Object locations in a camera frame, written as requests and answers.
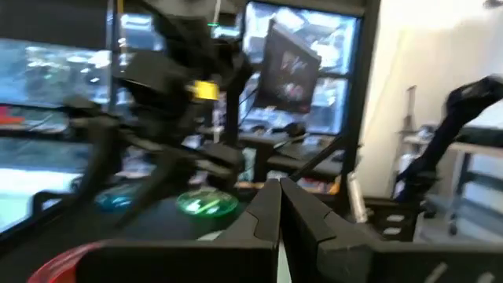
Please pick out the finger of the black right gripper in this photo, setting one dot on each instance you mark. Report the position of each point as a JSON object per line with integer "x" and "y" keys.
{"x": 100, "y": 157}
{"x": 153, "y": 188}

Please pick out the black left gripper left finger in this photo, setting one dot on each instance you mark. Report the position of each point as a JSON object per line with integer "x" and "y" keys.
{"x": 263, "y": 220}

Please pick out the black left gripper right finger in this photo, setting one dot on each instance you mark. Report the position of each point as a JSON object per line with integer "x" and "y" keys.
{"x": 302, "y": 236}

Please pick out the red plastic plate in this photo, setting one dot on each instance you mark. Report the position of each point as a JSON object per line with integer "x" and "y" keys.
{"x": 59, "y": 265}

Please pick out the black jointed arm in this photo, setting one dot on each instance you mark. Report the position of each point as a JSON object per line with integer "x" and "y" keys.
{"x": 444, "y": 133}

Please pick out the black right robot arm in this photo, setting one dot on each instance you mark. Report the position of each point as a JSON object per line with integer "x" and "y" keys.
{"x": 188, "y": 31}

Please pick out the small blue plastic plate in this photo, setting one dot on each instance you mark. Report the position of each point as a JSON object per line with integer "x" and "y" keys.
{"x": 116, "y": 198}

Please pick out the black table mat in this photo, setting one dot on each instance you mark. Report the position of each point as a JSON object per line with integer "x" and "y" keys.
{"x": 157, "y": 228}

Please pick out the green plastic plate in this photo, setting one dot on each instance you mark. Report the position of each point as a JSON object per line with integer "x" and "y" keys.
{"x": 206, "y": 202}

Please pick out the dark tilted monitor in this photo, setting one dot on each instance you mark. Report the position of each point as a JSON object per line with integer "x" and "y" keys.
{"x": 288, "y": 70}

